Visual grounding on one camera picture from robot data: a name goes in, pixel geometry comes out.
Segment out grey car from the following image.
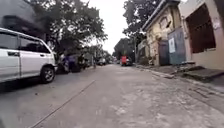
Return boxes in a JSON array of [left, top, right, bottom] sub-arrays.
[[97, 57, 107, 67]]

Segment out red vehicle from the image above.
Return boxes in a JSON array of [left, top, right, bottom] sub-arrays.
[[120, 55, 128, 67]]

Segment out grey concrete road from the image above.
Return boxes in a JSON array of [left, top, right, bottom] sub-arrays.
[[0, 63, 224, 128]]

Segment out dark parked vehicle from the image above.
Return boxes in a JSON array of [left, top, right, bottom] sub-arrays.
[[54, 53, 88, 75]]

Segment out tall dark tree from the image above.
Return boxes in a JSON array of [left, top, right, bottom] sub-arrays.
[[122, 0, 163, 51]]

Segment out large leafy tree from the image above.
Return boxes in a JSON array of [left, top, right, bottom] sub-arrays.
[[28, 0, 109, 68]]

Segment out yellow building with blue gate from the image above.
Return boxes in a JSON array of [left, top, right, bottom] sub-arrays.
[[137, 0, 188, 67]]

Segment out concrete steps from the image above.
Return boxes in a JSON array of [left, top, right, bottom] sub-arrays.
[[173, 60, 224, 83]]

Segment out white van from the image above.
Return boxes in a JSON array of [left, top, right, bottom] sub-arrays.
[[0, 27, 58, 85]]

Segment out pink building with dark grille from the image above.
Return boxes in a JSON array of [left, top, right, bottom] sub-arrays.
[[178, 0, 224, 71]]

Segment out grey building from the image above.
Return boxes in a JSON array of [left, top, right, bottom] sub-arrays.
[[0, 0, 48, 42]]

